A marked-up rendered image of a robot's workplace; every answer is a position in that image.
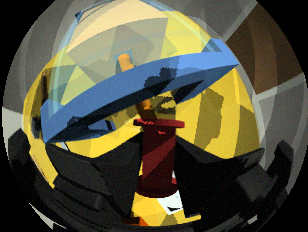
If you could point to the wooden-handled hammer with black head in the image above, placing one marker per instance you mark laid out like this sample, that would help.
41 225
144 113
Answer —
43 97

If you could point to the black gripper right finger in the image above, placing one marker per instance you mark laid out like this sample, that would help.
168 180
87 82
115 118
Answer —
201 175

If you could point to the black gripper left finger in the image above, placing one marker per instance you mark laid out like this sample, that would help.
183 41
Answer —
114 174

